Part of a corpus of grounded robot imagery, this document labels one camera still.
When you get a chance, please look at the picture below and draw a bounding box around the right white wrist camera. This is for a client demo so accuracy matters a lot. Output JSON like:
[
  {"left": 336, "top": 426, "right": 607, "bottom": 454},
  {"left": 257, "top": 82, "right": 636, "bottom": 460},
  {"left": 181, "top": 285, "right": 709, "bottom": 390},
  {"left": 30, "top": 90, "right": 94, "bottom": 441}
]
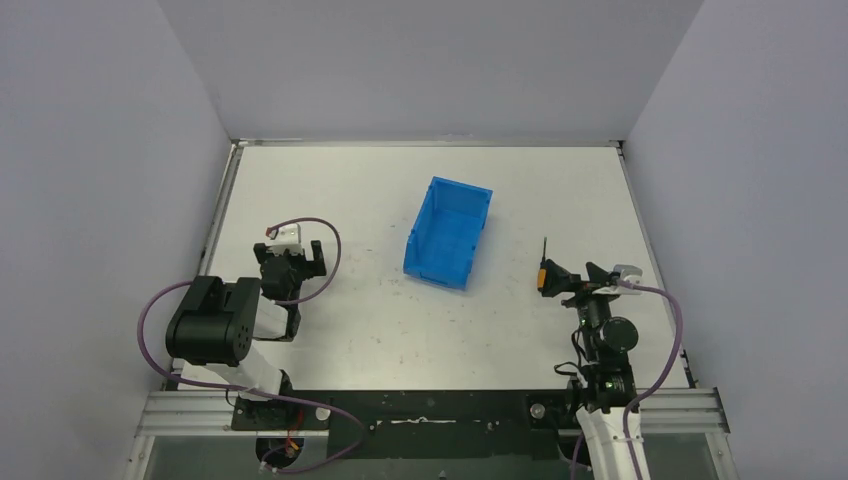
[{"left": 593, "top": 264, "right": 643, "bottom": 296}]

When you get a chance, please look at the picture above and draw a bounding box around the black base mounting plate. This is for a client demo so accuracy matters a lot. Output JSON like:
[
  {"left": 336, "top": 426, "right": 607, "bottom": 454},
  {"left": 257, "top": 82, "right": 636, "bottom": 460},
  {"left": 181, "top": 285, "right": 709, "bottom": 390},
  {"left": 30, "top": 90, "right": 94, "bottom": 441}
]
[{"left": 231, "top": 390, "right": 580, "bottom": 460}]

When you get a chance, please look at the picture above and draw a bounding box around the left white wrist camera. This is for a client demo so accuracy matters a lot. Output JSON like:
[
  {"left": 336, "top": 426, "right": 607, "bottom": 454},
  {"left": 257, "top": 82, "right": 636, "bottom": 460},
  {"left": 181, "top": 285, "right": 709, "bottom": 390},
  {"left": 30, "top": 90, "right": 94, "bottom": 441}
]
[{"left": 265, "top": 223, "right": 302, "bottom": 249}]

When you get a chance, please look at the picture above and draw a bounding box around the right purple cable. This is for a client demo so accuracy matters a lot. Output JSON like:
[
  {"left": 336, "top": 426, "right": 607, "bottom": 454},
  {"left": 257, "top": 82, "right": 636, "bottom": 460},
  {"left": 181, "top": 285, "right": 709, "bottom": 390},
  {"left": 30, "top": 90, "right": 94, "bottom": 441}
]
[{"left": 569, "top": 280, "right": 685, "bottom": 480}]

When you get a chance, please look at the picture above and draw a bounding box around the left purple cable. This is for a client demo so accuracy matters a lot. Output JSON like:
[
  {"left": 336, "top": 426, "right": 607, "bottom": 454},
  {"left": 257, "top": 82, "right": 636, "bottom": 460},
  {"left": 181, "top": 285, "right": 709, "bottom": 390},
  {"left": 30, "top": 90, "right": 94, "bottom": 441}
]
[{"left": 136, "top": 217, "right": 367, "bottom": 476}]

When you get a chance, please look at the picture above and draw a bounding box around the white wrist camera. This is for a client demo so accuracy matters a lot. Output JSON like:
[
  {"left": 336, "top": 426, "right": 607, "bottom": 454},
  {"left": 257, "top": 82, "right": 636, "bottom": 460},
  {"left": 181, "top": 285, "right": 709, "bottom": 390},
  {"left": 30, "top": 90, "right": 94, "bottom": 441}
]
[
  {"left": 593, "top": 264, "right": 643, "bottom": 296},
  {"left": 265, "top": 223, "right": 302, "bottom": 249}
]

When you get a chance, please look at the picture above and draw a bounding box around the purple cable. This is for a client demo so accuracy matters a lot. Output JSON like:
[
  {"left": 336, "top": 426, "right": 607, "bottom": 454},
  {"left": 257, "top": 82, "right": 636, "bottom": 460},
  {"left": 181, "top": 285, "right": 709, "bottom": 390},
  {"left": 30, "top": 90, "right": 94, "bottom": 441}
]
[
  {"left": 136, "top": 217, "right": 367, "bottom": 476},
  {"left": 569, "top": 280, "right": 685, "bottom": 480}
]

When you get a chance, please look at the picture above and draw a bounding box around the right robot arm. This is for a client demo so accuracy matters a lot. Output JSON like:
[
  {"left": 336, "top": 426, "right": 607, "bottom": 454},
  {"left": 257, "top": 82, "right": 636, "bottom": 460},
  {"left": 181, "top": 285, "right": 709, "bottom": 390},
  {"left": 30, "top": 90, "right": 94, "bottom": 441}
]
[{"left": 537, "top": 257, "right": 650, "bottom": 479}]

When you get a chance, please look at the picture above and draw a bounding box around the orange black screwdriver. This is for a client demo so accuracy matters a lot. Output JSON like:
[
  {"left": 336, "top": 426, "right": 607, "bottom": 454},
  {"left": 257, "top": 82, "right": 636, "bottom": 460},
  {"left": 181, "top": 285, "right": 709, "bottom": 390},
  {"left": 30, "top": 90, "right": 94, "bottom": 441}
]
[{"left": 536, "top": 237, "right": 547, "bottom": 292}]

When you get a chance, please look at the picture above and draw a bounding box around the blue plastic bin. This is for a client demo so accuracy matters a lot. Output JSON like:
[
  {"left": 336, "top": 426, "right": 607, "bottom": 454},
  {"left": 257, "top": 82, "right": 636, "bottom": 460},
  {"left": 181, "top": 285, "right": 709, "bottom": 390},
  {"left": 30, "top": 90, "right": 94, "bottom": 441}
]
[{"left": 403, "top": 177, "right": 493, "bottom": 290}]

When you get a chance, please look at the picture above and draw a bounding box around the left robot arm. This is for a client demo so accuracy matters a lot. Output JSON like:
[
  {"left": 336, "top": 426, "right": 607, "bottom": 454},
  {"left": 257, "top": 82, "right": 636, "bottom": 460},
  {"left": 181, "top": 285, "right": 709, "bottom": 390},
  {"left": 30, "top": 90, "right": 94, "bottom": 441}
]
[{"left": 165, "top": 240, "right": 327, "bottom": 401}]

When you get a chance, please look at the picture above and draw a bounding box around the aluminium frame rail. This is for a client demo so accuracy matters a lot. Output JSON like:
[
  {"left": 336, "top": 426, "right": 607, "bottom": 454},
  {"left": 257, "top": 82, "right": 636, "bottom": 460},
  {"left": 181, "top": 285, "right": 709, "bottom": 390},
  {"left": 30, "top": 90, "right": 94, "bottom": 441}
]
[{"left": 135, "top": 389, "right": 730, "bottom": 437}]

